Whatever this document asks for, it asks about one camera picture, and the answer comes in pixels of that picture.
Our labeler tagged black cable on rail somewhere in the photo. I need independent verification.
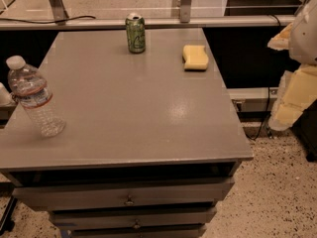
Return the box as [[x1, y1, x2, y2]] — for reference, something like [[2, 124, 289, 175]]
[[0, 15, 97, 25]]

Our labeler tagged middle grey drawer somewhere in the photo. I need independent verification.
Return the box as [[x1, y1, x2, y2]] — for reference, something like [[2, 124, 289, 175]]
[[51, 205, 216, 230]]

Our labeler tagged yellow sponge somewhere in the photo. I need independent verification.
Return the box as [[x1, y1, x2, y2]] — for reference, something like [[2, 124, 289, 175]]
[[182, 45, 209, 70]]

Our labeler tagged grey drawer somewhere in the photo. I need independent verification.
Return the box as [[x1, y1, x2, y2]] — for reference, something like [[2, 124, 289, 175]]
[[13, 178, 234, 211], [71, 224, 206, 238], [51, 205, 216, 230]]

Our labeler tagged green soda can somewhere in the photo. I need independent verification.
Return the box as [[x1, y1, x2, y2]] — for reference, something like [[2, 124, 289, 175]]
[[125, 13, 146, 54]]

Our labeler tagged top grey drawer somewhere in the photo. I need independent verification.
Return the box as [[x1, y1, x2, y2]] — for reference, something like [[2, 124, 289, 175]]
[[13, 178, 234, 211]]

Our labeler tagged clear plastic water bottle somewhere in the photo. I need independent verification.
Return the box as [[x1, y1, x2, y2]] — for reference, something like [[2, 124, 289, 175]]
[[6, 56, 65, 137]]

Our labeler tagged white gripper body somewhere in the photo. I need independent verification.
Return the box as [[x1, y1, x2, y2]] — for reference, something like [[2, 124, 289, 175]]
[[289, 0, 317, 65]]

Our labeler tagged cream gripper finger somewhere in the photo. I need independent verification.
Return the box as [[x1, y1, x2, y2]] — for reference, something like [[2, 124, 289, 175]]
[[267, 23, 293, 51], [268, 64, 317, 131]]

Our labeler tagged bottom grey drawer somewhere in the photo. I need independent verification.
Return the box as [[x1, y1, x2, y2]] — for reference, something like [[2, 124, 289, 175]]
[[71, 224, 206, 238]]

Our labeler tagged grey metal frame rail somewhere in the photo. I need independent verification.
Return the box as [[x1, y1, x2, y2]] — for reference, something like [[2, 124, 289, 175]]
[[1, 0, 309, 31]]

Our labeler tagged grey drawer cabinet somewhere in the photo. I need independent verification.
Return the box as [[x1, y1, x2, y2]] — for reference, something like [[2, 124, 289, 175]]
[[0, 28, 255, 238]]

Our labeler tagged white object at left edge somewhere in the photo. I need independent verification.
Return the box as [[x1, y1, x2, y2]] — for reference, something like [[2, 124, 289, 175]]
[[0, 82, 12, 106]]

